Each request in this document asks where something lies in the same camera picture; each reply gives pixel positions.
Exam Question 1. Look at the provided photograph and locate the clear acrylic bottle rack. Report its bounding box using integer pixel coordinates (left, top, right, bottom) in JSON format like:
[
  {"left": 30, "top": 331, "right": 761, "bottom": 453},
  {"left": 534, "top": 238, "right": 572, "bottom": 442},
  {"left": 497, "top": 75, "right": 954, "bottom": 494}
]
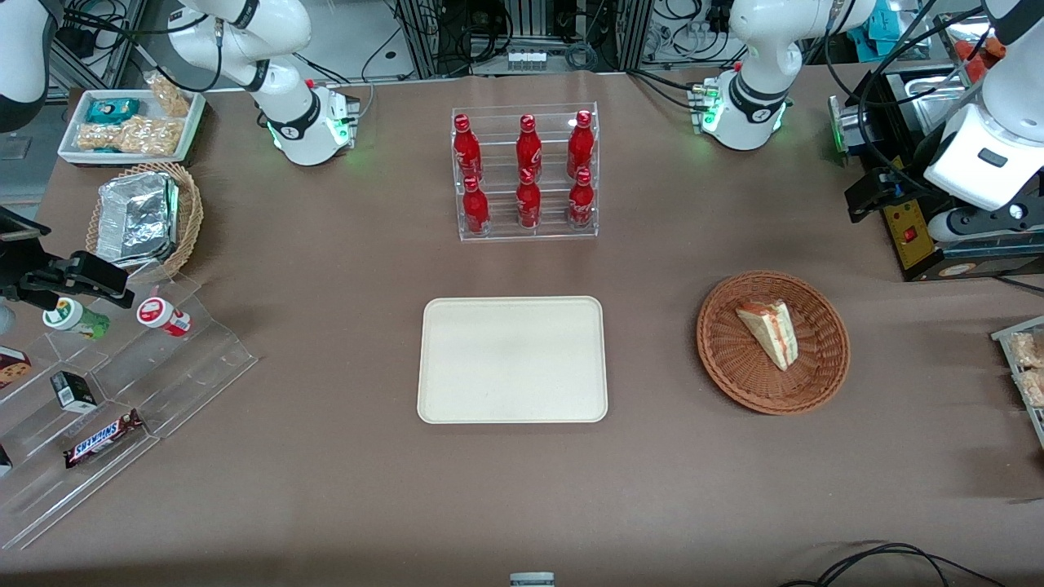
[{"left": 451, "top": 102, "right": 599, "bottom": 242}]

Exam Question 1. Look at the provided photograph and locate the silver cylinder with green light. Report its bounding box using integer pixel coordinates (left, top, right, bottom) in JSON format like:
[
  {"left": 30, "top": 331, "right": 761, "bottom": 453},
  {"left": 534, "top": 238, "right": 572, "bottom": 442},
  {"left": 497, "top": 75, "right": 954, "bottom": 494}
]
[{"left": 827, "top": 94, "right": 874, "bottom": 161}]

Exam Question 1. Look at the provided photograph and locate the tan oval wicker basket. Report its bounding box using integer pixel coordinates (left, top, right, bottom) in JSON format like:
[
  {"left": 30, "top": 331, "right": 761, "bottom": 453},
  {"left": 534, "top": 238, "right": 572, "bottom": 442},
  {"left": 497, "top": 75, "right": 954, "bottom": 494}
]
[{"left": 85, "top": 161, "right": 205, "bottom": 283}]

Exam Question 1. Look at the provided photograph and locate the brown cookie box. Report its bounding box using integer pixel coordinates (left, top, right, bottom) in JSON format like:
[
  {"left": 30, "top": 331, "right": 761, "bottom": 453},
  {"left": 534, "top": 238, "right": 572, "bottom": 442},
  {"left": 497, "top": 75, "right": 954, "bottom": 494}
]
[{"left": 0, "top": 346, "right": 33, "bottom": 391}]

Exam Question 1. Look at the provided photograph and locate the snickers chocolate bar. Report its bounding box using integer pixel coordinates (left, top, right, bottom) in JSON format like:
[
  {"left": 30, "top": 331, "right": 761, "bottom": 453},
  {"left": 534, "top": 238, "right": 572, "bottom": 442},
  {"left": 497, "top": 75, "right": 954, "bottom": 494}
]
[{"left": 63, "top": 408, "right": 147, "bottom": 470}]

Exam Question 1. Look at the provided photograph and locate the silver foil food container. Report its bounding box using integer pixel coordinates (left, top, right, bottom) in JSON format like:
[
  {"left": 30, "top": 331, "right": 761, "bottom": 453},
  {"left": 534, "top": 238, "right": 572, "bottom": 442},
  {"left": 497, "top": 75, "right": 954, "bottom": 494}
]
[{"left": 95, "top": 171, "right": 181, "bottom": 269}]

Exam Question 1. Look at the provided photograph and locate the aluminium frame post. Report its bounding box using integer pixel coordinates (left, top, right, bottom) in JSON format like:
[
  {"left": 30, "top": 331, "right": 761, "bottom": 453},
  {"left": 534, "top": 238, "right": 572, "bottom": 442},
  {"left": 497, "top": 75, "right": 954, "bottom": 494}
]
[
  {"left": 395, "top": 0, "right": 435, "bottom": 81},
  {"left": 618, "top": 0, "right": 655, "bottom": 73}
]

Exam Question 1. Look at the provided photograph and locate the black floor cable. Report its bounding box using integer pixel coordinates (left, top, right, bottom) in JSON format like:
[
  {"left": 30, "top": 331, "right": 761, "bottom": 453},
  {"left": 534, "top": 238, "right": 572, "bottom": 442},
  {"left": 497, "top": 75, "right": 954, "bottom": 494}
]
[{"left": 779, "top": 541, "right": 1006, "bottom": 587}]

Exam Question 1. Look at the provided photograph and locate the cream plastic serving tray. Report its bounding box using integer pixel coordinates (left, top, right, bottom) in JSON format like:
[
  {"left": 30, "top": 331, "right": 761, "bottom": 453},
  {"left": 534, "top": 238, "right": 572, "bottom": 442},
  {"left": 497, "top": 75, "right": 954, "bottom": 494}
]
[{"left": 416, "top": 295, "right": 609, "bottom": 426}]

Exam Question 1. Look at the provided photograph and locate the teal box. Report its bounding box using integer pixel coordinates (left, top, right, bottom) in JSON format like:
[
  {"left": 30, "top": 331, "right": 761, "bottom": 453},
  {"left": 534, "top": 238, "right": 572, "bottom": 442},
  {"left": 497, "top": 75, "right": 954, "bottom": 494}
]
[{"left": 866, "top": 0, "right": 901, "bottom": 43}]

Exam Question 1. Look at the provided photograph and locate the white wire tray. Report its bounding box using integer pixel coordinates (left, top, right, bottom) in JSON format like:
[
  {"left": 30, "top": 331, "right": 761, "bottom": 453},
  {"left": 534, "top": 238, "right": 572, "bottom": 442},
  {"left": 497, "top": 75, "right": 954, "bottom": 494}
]
[{"left": 990, "top": 316, "right": 1044, "bottom": 451}]

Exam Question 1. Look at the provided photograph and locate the small black carton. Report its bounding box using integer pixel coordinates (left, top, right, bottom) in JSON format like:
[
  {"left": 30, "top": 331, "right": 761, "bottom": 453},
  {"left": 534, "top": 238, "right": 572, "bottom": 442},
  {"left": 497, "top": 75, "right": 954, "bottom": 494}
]
[{"left": 50, "top": 370, "right": 100, "bottom": 413}]

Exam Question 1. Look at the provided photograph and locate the long clear peanut bag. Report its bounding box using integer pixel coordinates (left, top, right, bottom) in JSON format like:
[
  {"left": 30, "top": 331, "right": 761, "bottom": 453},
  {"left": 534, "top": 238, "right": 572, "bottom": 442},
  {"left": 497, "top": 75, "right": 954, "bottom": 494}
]
[{"left": 77, "top": 116, "right": 183, "bottom": 157}]

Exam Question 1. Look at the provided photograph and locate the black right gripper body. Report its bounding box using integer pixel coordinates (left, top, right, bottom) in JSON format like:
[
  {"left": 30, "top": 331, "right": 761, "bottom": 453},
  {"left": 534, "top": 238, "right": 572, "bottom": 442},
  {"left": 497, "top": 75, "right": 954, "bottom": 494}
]
[{"left": 0, "top": 207, "right": 48, "bottom": 306}]

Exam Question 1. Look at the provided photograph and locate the teal snack packet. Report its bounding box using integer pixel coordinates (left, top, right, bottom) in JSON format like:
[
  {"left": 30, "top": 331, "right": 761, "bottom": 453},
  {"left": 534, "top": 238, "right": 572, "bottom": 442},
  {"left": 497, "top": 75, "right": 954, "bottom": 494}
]
[{"left": 85, "top": 98, "right": 142, "bottom": 126}]

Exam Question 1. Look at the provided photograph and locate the brown round wicker basket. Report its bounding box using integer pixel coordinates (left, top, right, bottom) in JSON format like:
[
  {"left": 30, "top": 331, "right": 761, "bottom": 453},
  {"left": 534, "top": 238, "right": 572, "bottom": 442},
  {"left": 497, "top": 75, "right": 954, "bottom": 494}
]
[{"left": 696, "top": 270, "right": 852, "bottom": 417}]

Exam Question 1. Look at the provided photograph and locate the small clear peanut bag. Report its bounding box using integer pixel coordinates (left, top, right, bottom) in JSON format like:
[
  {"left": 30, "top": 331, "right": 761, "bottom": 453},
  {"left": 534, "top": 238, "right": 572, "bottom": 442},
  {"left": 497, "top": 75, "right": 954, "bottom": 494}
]
[{"left": 144, "top": 71, "right": 193, "bottom": 118}]

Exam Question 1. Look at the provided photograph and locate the triangle sandwich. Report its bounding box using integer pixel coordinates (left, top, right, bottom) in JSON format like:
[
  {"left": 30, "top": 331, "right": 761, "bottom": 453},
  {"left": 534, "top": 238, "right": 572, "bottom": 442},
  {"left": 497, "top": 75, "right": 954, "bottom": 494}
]
[{"left": 735, "top": 298, "right": 797, "bottom": 373}]

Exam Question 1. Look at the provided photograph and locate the orange fried food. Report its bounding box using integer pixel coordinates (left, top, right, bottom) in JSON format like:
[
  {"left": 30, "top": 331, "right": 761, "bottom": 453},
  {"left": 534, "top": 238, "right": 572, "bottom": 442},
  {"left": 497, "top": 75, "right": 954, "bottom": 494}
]
[{"left": 953, "top": 36, "right": 1006, "bottom": 68}]

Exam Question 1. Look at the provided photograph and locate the black glass warmer cabinet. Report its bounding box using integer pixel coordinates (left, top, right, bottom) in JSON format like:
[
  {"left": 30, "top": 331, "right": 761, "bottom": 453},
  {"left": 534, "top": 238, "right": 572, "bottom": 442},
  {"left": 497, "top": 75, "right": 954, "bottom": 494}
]
[{"left": 844, "top": 64, "right": 1044, "bottom": 283}]

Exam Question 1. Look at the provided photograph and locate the white rectangular snack tray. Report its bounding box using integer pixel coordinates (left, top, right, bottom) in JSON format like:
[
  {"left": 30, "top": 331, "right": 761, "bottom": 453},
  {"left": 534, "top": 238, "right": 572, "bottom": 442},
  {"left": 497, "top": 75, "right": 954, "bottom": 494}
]
[{"left": 57, "top": 88, "right": 207, "bottom": 169}]

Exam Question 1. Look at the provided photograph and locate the red cola bottle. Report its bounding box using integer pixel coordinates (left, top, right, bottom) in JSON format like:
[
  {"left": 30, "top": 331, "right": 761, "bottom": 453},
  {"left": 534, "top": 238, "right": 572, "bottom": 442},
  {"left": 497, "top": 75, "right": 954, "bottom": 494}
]
[
  {"left": 462, "top": 177, "right": 491, "bottom": 236},
  {"left": 515, "top": 114, "right": 544, "bottom": 180},
  {"left": 453, "top": 114, "right": 484, "bottom": 183},
  {"left": 566, "top": 110, "right": 595, "bottom": 179},
  {"left": 568, "top": 167, "right": 595, "bottom": 230},
  {"left": 515, "top": 167, "right": 542, "bottom": 230}
]

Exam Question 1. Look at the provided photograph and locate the clear acrylic stepped display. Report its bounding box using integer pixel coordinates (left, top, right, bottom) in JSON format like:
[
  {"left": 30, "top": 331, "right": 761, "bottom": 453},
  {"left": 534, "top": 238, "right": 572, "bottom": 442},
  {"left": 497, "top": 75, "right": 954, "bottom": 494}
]
[{"left": 0, "top": 272, "right": 259, "bottom": 552}]

